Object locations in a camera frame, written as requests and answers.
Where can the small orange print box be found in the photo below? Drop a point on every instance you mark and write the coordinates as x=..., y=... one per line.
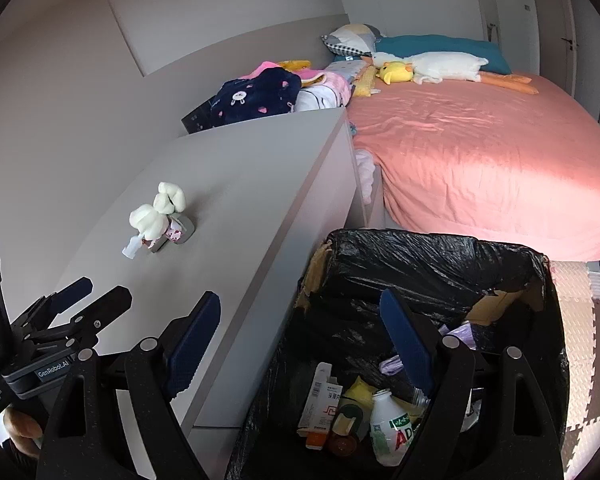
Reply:
x=316, y=441

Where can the trash box with black bag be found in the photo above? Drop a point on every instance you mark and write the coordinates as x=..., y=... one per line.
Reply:
x=380, y=270

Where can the white printed blanket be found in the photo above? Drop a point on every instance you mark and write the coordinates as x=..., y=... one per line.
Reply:
x=322, y=92

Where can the yellow duck plush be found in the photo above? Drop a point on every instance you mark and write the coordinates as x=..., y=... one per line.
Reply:
x=395, y=72

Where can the white box red label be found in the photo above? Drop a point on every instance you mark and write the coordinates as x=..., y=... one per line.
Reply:
x=320, y=405

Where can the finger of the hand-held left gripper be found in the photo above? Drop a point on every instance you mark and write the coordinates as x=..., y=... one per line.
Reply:
x=72, y=290
x=110, y=305

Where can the white plush rabbit toy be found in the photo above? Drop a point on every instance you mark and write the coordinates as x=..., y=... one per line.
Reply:
x=152, y=215

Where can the grey yellow patterned pillow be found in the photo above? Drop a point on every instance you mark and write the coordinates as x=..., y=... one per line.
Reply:
x=352, y=39

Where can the yellow printed cushion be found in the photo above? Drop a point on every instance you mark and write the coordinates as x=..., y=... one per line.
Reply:
x=365, y=82

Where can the white goose plush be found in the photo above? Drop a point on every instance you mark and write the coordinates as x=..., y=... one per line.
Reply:
x=445, y=65

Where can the bed with pink sheet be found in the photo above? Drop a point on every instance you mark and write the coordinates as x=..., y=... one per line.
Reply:
x=480, y=160

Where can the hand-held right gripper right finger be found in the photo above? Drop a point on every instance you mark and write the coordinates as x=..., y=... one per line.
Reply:
x=405, y=340

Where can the person's left hand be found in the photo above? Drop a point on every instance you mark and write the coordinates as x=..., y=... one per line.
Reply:
x=22, y=425

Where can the teal pillow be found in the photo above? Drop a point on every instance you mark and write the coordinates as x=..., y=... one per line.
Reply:
x=440, y=44

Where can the white cloth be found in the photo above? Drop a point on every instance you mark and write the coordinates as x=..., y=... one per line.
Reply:
x=365, y=175

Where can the beige foam floor mat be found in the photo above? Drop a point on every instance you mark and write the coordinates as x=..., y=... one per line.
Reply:
x=580, y=340

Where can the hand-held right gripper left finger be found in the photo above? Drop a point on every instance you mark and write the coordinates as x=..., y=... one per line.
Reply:
x=195, y=345

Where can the white door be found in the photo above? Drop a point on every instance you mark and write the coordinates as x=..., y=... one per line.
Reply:
x=530, y=20

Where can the white drink bottle green label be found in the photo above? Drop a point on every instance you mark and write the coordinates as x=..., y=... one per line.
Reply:
x=385, y=425

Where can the navy rabbit print blanket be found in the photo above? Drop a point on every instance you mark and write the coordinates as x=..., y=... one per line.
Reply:
x=255, y=95

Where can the pink cloth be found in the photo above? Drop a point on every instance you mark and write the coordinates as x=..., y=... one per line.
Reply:
x=265, y=69

